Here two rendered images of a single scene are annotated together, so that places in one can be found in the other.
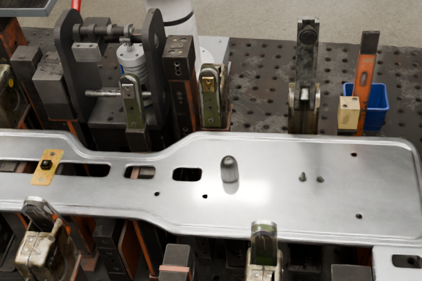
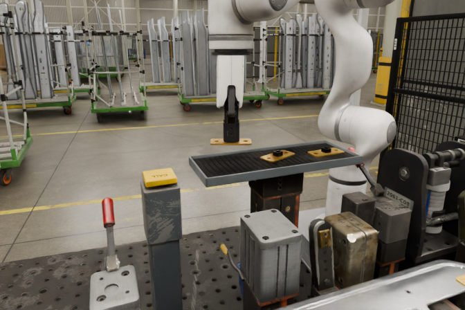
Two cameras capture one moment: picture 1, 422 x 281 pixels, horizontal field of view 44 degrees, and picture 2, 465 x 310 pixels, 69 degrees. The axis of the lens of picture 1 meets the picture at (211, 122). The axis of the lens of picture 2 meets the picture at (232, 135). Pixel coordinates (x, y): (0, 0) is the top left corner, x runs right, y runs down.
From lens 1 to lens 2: 109 cm
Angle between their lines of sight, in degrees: 41
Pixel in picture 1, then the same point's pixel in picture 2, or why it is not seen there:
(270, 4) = (231, 218)
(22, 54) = (361, 198)
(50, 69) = (389, 206)
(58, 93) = (405, 227)
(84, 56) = (440, 179)
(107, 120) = (425, 251)
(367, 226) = not seen: outside the picture
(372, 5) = not seen: hidden behind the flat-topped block
